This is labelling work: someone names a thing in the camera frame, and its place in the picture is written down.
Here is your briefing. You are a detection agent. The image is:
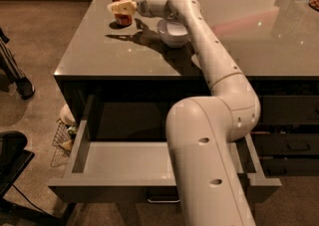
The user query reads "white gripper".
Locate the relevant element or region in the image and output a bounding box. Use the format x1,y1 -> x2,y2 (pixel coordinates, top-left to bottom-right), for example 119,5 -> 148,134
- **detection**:
108,0 -> 159,17

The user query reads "red coke can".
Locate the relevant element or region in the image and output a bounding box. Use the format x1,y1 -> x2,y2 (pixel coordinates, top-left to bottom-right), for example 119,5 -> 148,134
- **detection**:
113,0 -> 132,27

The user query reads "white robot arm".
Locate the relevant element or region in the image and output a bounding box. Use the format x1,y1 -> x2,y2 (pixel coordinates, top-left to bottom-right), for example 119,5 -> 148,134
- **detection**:
108,0 -> 260,226

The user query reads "open grey top drawer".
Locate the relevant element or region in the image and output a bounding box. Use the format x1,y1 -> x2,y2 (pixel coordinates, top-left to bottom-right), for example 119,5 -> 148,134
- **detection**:
49,96 -> 281,203

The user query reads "white ceramic bowl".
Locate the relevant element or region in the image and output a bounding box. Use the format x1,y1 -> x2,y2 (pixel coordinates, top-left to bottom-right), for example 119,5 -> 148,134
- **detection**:
157,19 -> 189,48

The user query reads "dark cabinet with drawers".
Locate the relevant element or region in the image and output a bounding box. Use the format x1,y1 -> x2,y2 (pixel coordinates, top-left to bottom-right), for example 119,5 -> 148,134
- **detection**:
55,0 -> 319,176

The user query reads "black office chair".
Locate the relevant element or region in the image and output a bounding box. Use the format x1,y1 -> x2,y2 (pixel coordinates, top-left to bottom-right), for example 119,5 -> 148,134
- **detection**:
0,130 -> 76,226

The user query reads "wire basket with items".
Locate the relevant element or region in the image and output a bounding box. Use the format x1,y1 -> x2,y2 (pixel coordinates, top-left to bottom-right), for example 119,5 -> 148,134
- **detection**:
51,105 -> 78,167

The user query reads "metal drawer handle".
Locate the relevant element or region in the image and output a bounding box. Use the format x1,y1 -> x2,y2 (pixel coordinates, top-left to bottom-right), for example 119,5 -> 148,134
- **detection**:
147,192 -> 179,204

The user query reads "black floor cable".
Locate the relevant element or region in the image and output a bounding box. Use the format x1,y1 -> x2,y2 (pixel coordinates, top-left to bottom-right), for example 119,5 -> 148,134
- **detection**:
11,183 -> 64,218

